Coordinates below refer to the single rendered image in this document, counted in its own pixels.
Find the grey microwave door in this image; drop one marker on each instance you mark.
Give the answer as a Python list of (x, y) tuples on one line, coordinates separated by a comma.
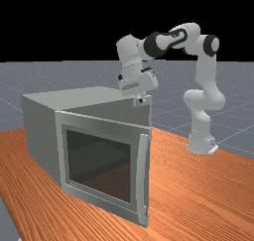
[(60, 152)]

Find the grey microwave oven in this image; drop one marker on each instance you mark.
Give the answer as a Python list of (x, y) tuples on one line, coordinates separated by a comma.
[(39, 126)]

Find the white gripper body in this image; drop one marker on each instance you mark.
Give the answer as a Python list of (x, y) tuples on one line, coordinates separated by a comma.
[(139, 84)]

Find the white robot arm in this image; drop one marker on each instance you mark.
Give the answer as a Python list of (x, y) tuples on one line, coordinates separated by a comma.
[(205, 73)]

